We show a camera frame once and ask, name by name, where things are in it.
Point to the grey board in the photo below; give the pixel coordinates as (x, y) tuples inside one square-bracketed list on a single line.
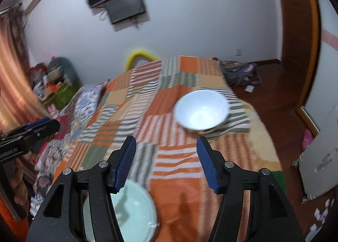
[(319, 162)]

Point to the orange clothing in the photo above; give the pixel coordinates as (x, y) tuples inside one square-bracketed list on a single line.
[(10, 220)]

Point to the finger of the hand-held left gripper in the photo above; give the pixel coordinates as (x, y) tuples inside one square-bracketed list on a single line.
[(45, 129), (38, 123)]

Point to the white wall socket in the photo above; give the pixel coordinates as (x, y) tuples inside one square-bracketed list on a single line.
[(239, 52)]

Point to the pink slipper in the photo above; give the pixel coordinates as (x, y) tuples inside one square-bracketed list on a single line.
[(307, 139)]

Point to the person's left hand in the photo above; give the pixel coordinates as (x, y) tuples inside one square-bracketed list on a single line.
[(19, 184)]

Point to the grey wall screen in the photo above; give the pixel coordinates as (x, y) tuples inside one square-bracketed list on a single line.
[(126, 6)]

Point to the wooden door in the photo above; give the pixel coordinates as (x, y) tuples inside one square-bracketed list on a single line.
[(295, 46)]

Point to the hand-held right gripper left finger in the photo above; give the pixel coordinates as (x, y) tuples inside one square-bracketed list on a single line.
[(126, 161)]

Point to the blue red patterned quilt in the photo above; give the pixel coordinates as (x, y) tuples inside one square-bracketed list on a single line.
[(76, 115)]

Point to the grey backpack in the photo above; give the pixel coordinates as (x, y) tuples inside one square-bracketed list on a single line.
[(239, 73)]

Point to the beige blanket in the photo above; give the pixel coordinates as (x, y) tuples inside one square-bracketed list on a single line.
[(264, 139)]

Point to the green box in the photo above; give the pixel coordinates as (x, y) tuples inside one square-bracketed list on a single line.
[(63, 94)]

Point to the white paper sheet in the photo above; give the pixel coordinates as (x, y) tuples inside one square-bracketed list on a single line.
[(249, 88)]

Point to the orange striped patchwork quilt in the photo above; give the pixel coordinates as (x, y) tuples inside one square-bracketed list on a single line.
[(163, 125)]

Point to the yellow foam tube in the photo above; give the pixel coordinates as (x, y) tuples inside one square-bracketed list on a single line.
[(137, 57)]

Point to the green plate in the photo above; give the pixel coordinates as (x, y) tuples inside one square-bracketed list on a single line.
[(132, 213)]

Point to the brown curtain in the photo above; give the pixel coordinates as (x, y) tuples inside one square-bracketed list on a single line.
[(15, 73)]

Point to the white paper scraps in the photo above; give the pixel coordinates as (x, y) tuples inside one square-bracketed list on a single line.
[(320, 215)]

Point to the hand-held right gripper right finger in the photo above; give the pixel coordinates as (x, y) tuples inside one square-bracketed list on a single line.
[(208, 164)]

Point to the white bowl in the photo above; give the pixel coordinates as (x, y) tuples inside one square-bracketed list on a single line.
[(202, 114)]

